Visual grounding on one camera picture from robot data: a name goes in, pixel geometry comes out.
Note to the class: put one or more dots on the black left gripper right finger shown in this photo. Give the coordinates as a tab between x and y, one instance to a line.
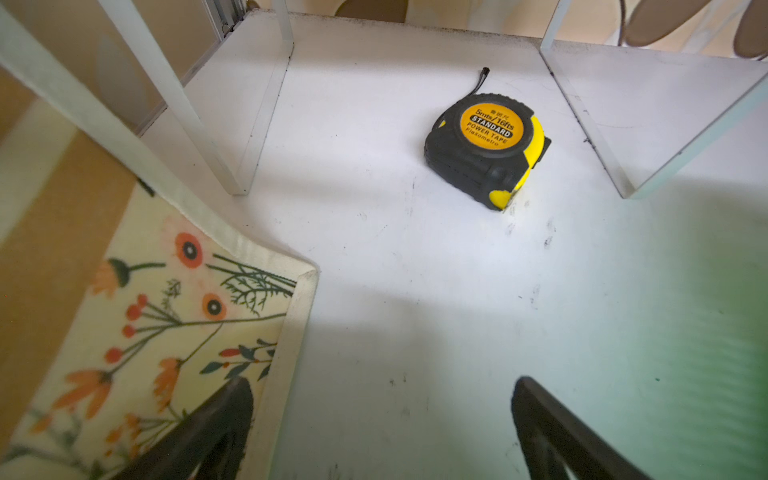
556	444

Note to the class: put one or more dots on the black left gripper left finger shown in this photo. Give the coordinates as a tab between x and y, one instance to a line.
209	444

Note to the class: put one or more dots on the cream floral tote bag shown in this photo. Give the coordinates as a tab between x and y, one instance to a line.
167	318

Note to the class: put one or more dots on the black yellow tape measure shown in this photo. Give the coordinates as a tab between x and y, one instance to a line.
486	145

